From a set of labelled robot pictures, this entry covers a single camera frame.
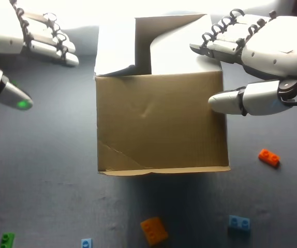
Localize white sheet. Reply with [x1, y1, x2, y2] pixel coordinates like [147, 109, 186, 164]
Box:
[13, 0, 297, 29]

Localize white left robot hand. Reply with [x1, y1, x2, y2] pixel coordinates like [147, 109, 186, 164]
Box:
[0, 0, 80, 111]

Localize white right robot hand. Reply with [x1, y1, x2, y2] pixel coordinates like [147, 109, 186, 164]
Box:
[189, 9, 297, 117]

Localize grey table cloth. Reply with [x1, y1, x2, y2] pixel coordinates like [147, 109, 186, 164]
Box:
[0, 10, 297, 248]

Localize yellow-orange sloped toy brick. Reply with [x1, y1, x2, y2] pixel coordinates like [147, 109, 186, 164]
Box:
[140, 216, 169, 245]

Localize orange flat toy brick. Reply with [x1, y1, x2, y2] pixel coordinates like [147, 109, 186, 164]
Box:
[258, 148, 281, 168]

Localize cardboard box with flaps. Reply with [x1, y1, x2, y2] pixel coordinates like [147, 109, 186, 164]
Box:
[94, 12, 232, 178]

